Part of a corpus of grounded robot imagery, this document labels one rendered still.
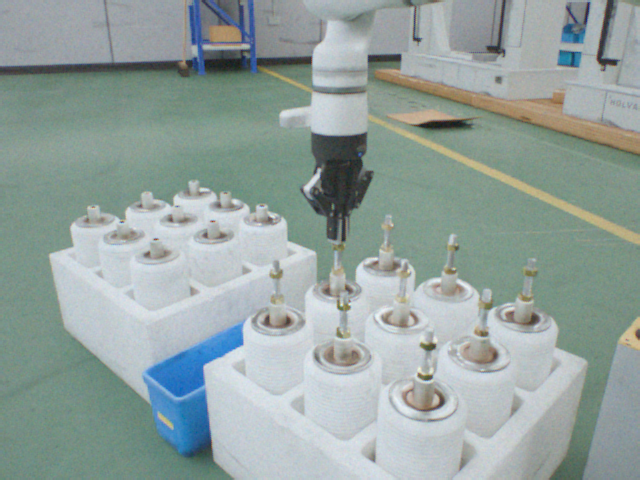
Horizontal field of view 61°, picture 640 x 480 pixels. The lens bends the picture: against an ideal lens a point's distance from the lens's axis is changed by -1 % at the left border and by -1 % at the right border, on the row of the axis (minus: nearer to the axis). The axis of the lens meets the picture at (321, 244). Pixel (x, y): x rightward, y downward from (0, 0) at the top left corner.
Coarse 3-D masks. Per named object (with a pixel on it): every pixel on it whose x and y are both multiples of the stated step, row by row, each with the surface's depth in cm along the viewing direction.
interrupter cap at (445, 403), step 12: (396, 384) 62; (408, 384) 62; (444, 384) 62; (396, 396) 60; (408, 396) 60; (444, 396) 60; (456, 396) 60; (396, 408) 58; (408, 408) 58; (420, 408) 58; (432, 408) 58; (444, 408) 58; (456, 408) 58; (420, 420) 57; (432, 420) 57
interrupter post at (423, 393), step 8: (416, 376) 59; (416, 384) 59; (424, 384) 58; (432, 384) 58; (416, 392) 59; (424, 392) 58; (432, 392) 59; (416, 400) 59; (424, 400) 59; (432, 400) 59
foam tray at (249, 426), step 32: (224, 384) 75; (256, 384) 74; (544, 384) 73; (576, 384) 77; (224, 416) 77; (256, 416) 71; (288, 416) 68; (512, 416) 68; (544, 416) 69; (224, 448) 81; (256, 448) 74; (288, 448) 68; (320, 448) 63; (352, 448) 63; (480, 448) 63; (512, 448) 63; (544, 448) 74
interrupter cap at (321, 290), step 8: (328, 280) 85; (320, 288) 83; (328, 288) 84; (352, 288) 83; (360, 288) 83; (320, 296) 81; (328, 296) 81; (336, 296) 81; (352, 296) 81; (360, 296) 81
